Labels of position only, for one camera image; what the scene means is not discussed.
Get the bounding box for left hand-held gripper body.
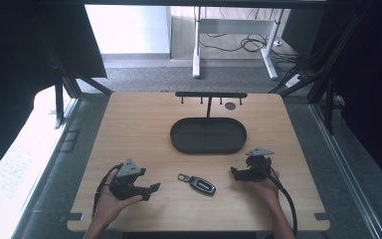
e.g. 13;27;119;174
108;157;152;202

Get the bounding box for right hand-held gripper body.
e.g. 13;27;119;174
240;146;276;182

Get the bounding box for person's right hand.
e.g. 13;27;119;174
249;167;283;207

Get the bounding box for person's left hand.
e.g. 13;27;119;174
94;170;144;229

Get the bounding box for black car key fob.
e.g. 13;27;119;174
177;172;218;197

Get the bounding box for black key stand with tray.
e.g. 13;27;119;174
169;91;249;155

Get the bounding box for white power strip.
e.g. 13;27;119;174
284;73;305;90

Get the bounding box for black curtain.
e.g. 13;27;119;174
0;0;108;187
280;0;382;197

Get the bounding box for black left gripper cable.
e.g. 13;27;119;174
92;162;124;220

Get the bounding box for grey metal floor rail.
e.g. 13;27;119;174
309;101;382;239

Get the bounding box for black metal frame stand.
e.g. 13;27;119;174
43;39;114;129
268;0;376;135

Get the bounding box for black floor cables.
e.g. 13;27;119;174
198;9;301;73

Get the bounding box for white desk frame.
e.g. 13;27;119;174
191;5;286;81

